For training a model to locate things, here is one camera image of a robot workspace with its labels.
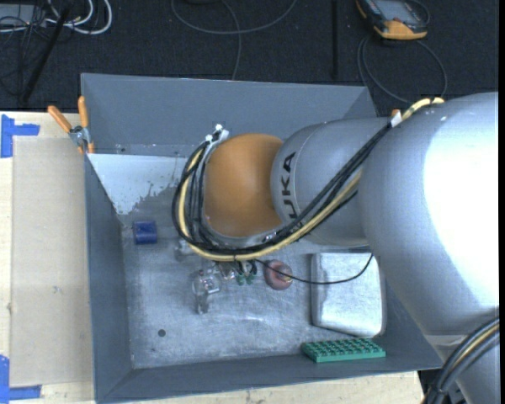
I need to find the red-brown ring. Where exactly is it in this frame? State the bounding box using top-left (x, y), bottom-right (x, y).
top-left (263, 258), bottom-right (295, 291)

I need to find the pale brown flat board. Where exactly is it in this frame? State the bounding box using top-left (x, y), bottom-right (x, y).
top-left (8, 136), bottom-right (95, 389)

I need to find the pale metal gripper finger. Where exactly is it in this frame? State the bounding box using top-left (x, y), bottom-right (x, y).
top-left (173, 240), bottom-right (196, 264)
top-left (190, 267), bottom-right (222, 316)

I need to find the grey square flat pad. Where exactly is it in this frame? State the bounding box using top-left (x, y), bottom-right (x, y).
top-left (310, 251), bottom-right (388, 338)

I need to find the dark green flat block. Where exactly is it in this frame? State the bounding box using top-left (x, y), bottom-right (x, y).
top-left (300, 337), bottom-right (387, 364)

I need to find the small blue block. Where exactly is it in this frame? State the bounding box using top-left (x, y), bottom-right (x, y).
top-left (132, 220), bottom-right (158, 246)

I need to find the grey metal bin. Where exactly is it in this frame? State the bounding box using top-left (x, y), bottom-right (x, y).
top-left (80, 72), bottom-right (444, 404)

